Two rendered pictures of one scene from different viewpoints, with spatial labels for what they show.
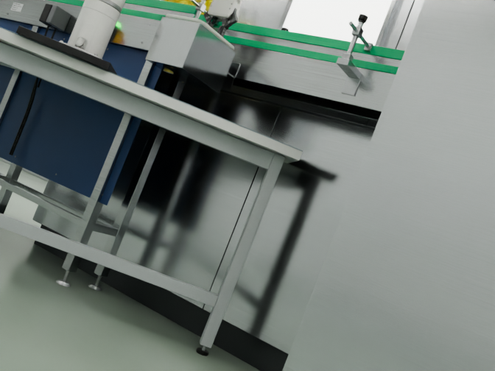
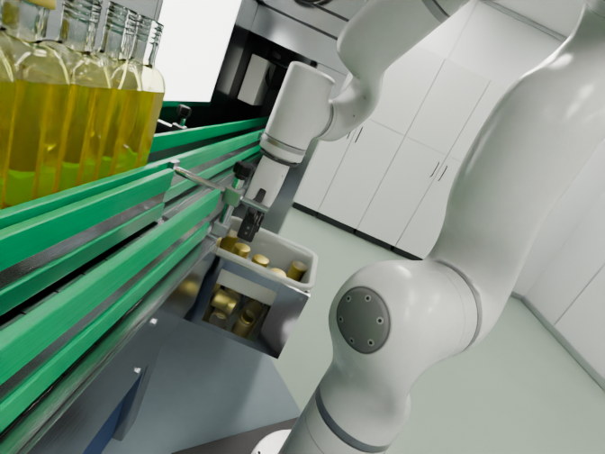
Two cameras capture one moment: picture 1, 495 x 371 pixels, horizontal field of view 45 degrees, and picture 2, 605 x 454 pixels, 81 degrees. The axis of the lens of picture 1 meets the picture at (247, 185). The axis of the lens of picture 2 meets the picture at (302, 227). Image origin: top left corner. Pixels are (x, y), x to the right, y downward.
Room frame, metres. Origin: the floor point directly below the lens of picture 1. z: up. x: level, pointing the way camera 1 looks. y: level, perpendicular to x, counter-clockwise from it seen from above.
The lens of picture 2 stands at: (2.34, 0.89, 1.31)
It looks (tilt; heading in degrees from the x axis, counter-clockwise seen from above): 20 degrees down; 234
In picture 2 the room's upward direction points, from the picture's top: 25 degrees clockwise
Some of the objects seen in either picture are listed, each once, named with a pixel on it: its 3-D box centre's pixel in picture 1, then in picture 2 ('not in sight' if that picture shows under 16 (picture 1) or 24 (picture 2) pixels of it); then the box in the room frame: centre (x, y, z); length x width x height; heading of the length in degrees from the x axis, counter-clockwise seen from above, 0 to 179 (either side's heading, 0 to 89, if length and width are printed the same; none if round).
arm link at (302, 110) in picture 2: not in sight; (301, 106); (2.03, 0.30, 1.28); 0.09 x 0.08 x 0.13; 11
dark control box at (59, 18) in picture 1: (54, 18); not in sight; (2.48, 1.01, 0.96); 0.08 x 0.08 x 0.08; 57
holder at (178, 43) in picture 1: (195, 59); (238, 278); (2.03, 0.32, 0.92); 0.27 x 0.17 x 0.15; 147
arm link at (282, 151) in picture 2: not in sight; (282, 148); (2.03, 0.30, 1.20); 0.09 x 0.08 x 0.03; 57
